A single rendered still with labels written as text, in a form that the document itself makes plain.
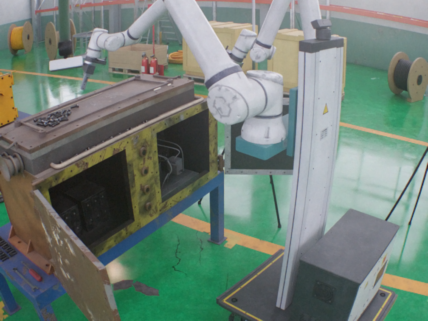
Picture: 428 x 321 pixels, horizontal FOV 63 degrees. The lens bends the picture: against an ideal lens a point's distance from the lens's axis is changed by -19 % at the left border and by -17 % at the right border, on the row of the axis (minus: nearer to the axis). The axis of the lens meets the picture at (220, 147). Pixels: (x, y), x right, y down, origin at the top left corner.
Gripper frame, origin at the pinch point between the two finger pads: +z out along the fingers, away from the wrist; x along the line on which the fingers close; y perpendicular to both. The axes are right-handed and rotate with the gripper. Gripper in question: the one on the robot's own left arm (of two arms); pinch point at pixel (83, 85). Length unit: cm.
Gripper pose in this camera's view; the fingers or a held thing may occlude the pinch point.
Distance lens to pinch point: 230.6
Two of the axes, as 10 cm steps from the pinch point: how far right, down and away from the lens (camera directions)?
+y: -8.2, -1.6, -5.5
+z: -3.2, 9.2, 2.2
